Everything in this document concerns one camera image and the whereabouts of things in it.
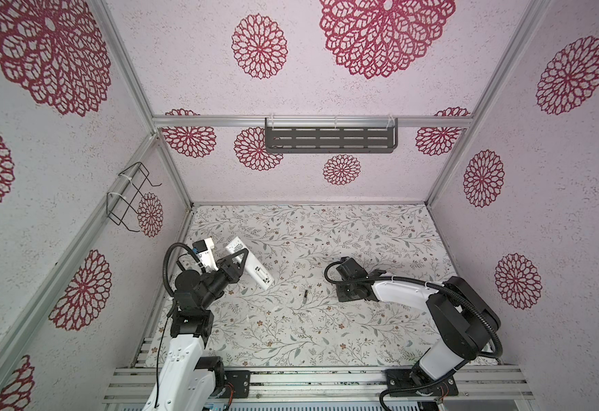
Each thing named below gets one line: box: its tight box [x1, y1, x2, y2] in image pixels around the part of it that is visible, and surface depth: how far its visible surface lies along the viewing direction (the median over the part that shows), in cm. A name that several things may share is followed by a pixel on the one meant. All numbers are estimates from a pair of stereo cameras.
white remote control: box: [225, 236, 275, 292], surface depth 75 cm
